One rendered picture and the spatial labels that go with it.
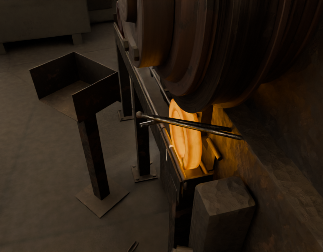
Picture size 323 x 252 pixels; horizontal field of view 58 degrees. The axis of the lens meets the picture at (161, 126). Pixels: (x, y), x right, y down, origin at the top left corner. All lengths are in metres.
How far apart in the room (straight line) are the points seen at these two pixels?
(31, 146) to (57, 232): 0.66
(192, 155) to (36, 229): 1.04
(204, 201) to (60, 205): 1.13
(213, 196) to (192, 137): 0.16
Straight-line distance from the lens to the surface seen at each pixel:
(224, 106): 0.56
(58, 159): 1.83
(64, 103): 1.19
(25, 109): 2.31
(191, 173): 0.78
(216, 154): 0.69
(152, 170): 1.66
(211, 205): 0.55
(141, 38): 0.45
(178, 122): 0.57
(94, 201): 1.57
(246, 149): 0.58
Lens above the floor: 1.25
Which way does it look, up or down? 40 degrees down
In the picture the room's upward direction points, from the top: straight up
